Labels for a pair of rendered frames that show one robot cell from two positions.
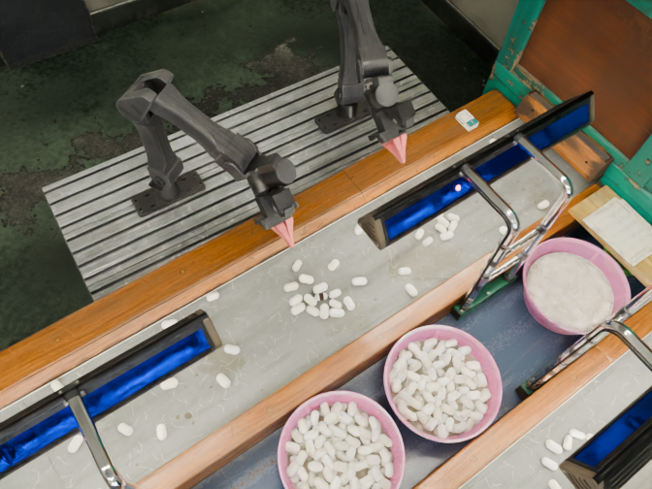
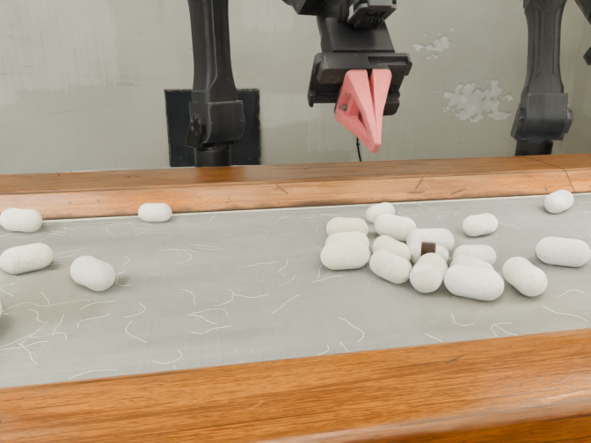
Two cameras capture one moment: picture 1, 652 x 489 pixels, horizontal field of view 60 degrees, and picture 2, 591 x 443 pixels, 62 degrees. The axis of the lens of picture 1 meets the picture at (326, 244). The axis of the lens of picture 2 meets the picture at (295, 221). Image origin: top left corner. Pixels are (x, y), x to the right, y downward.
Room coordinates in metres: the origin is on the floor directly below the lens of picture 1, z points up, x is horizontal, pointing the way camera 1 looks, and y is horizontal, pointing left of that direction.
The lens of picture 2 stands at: (0.22, -0.08, 0.89)
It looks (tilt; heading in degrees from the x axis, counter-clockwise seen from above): 19 degrees down; 29
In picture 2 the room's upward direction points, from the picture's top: straight up
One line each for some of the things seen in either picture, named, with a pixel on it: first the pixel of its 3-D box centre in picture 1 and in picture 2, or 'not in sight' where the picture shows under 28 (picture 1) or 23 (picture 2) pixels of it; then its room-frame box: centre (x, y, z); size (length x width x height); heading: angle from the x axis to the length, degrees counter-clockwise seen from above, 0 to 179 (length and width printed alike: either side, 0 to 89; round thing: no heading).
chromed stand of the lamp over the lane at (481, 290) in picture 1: (486, 231); not in sight; (0.71, -0.37, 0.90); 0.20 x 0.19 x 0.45; 129
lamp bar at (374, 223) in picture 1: (486, 160); not in sight; (0.78, -0.32, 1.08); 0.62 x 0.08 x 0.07; 129
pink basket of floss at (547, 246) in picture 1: (569, 291); not in sight; (0.67, -0.63, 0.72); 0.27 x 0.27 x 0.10
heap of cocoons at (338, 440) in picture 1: (340, 457); not in sight; (0.21, -0.07, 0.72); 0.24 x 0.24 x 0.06
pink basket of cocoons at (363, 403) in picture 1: (340, 457); not in sight; (0.21, -0.07, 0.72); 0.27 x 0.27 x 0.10
